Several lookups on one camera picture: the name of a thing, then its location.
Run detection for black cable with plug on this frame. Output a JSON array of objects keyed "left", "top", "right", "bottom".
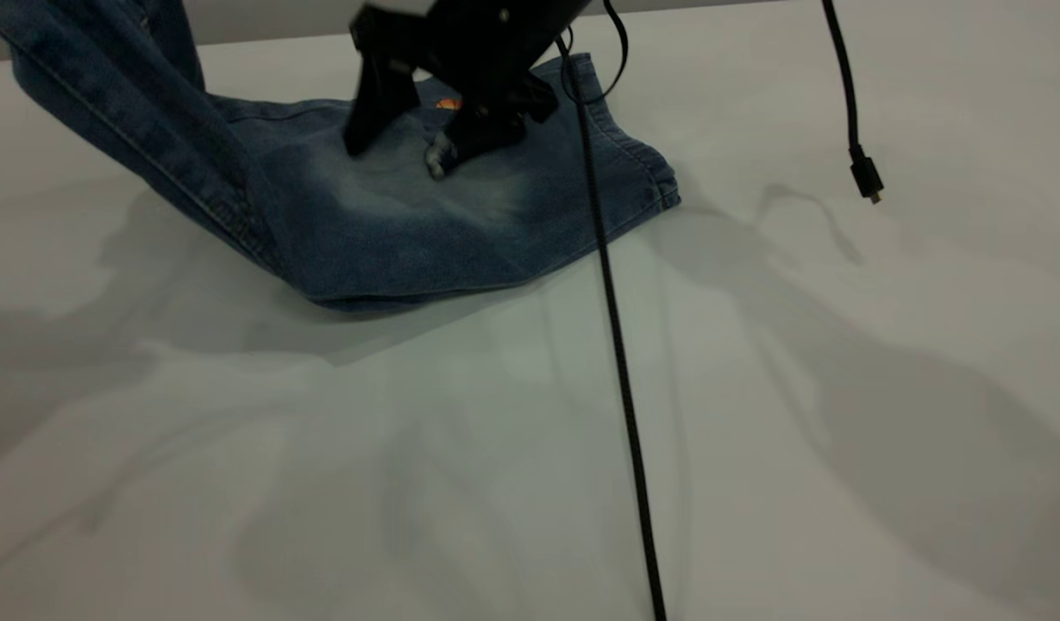
[{"left": 823, "top": 0, "right": 884, "bottom": 205}]

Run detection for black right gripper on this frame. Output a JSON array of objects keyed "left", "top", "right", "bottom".
[{"left": 343, "top": 0, "right": 593, "bottom": 166}]

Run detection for blue denim jeans with print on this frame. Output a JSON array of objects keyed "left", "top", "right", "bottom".
[{"left": 0, "top": 0, "right": 681, "bottom": 313}]

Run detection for thin black looped cable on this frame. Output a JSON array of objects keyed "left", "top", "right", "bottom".
[{"left": 568, "top": 0, "right": 630, "bottom": 106}]

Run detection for long thick black braided cable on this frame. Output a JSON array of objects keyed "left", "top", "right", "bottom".
[{"left": 557, "top": 34, "right": 668, "bottom": 621}]

